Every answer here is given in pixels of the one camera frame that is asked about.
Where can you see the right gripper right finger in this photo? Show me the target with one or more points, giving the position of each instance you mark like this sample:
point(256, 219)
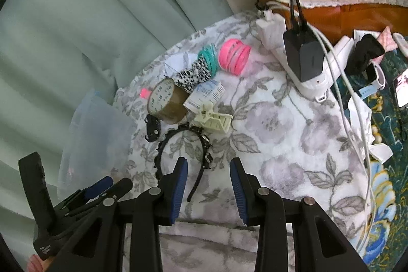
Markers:
point(245, 188)

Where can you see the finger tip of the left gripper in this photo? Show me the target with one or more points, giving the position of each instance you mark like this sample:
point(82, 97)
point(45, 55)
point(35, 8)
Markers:
point(81, 199)

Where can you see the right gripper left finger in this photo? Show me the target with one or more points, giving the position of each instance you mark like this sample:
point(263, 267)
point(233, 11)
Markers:
point(172, 188)

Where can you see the black plastic clip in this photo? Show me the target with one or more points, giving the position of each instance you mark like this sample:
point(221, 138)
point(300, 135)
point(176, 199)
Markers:
point(153, 128)

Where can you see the cream hair claw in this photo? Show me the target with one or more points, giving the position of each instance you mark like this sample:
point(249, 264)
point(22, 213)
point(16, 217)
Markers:
point(207, 118)

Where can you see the translucent plastic bag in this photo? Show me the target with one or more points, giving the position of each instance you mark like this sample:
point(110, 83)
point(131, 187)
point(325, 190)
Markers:
point(99, 139)

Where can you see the brown packing tape roll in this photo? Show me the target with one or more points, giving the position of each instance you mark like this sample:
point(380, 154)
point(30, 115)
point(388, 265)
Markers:
point(166, 102)

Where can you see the pink hair roller clip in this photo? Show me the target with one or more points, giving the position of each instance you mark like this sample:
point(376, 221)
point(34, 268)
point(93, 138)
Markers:
point(145, 93)

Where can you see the small white printed box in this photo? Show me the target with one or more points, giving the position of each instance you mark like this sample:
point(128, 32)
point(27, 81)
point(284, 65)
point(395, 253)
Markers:
point(204, 93)

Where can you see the floral white blanket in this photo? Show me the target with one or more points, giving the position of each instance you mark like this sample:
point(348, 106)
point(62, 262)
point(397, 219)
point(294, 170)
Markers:
point(294, 146)

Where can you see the leopard print scrunchie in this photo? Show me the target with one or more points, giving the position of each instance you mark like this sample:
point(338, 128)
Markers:
point(189, 78)

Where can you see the crumpled paper ball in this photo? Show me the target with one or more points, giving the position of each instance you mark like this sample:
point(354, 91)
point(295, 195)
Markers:
point(177, 63)

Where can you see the black power adapter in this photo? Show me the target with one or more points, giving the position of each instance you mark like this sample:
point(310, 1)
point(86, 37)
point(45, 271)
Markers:
point(304, 53)

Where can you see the white power strip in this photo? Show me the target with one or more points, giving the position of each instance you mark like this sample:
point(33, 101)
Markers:
point(271, 27)

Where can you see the green curtain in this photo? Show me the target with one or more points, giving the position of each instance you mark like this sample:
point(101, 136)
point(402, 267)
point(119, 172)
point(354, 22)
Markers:
point(52, 53)

